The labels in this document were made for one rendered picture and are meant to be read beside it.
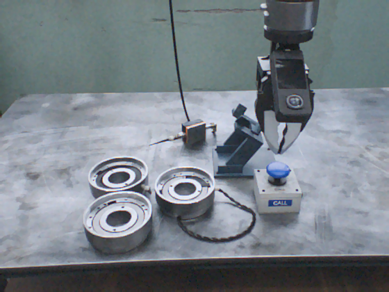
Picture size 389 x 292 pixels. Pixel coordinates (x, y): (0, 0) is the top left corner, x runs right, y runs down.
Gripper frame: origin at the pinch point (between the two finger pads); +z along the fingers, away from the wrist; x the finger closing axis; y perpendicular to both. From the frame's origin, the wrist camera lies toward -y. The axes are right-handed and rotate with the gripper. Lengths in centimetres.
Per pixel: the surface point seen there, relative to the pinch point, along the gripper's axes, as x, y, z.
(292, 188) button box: -2.3, -2.2, 6.3
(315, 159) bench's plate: -10.5, 12.7, 10.8
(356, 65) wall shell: -77, 161, 49
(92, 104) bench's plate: 41, 40, 11
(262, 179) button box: 2.5, 0.5, 6.3
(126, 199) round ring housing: 25.9, -1.9, 7.9
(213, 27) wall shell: 3, 161, 26
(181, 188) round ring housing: 16.7, 2.2, 9.3
